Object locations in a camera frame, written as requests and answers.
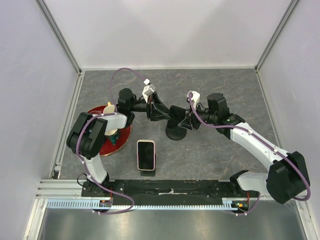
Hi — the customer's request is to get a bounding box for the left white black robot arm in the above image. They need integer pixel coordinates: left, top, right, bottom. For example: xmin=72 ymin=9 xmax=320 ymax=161
xmin=66 ymin=88 xmax=171 ymax=197

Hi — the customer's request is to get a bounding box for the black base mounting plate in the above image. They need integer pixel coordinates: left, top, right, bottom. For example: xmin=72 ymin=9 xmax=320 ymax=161
xmin=81 ymin=179 xmax=258 ymax=200

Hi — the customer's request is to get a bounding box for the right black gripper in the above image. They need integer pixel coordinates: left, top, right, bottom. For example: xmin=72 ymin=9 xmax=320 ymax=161
xmin=178 ymin=103 xmax=217 ymax=131

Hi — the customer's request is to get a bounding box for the green mug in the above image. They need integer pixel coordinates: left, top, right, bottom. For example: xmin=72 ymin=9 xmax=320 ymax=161
xmin=108 ymin=132 xmax=120 ymax=146

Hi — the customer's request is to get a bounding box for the black round-base phone holder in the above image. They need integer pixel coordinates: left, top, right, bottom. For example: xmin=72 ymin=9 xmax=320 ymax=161
xmin=165 ymin=126 xmax=187 ymax=141

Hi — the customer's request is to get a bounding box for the black smartphone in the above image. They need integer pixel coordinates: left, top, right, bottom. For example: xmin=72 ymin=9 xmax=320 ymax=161
xmin=167 ymin=105 xmax=187 ymax=129

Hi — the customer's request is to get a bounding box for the aluminium frame post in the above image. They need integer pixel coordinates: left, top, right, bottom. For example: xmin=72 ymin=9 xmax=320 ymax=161
xmin=35 ymin=0 xmax=82 ymax=74
xmin=254 ymin=0 xmax=300 ymax=73

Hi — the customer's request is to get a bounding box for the slotted cable duct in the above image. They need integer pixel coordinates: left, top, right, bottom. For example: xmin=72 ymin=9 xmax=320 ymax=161
xmin=46 ymin=199 xmax=238 ymax=211

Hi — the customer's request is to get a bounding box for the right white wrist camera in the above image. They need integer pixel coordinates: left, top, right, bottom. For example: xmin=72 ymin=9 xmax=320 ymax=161
xmin=186 ymin=90 xmax=201 ymax=109

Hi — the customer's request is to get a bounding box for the pink-case smartphone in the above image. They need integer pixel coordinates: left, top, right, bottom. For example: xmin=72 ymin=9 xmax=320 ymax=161
xmin=136 ymin=139 xmax=156 ymax=172

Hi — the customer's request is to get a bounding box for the front aluminium rail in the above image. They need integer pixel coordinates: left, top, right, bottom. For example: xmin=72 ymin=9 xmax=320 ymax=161
xmin=36 ymin=179 xmax=255 ymax=205

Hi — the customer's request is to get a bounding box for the right aluminium frame post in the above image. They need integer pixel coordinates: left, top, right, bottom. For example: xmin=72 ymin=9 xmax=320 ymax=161
xmin=254 ymin=0 xmax=300 ymax=73

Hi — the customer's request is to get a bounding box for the left aluminium frame post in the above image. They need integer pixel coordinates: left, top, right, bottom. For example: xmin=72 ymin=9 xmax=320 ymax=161
xmin=35 ymin=0 xmax=82 ymax=74

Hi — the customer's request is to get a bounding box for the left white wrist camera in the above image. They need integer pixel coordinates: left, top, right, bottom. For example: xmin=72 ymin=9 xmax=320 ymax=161
xmin=142 ymin=78 xmax=156 ymax=103

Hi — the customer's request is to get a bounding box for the red round tray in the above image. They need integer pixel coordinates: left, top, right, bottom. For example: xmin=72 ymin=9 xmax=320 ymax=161
xmin=88 ymin=105 xmax=131 ymax=156

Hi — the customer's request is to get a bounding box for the yellow cup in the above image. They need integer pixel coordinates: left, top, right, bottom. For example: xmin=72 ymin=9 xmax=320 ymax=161
xmin=103 ymin=102 xmax=116 ymax=114

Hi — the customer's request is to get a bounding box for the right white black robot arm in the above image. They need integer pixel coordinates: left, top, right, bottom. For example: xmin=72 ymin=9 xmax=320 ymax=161
xmin=186 ymin=91 xmax=311 ymax=204

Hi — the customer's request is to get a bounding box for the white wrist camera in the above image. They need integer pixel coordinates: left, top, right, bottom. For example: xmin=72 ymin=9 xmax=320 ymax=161
xmin=186 ymin=90 xmax=201 ymax=109
xmin=142 ymin=78 xmax=156 ymax=103

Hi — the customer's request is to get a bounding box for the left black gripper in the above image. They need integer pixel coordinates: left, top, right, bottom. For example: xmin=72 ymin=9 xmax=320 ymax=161
xmin=129 ymin=92 xmax=171 ymax=122

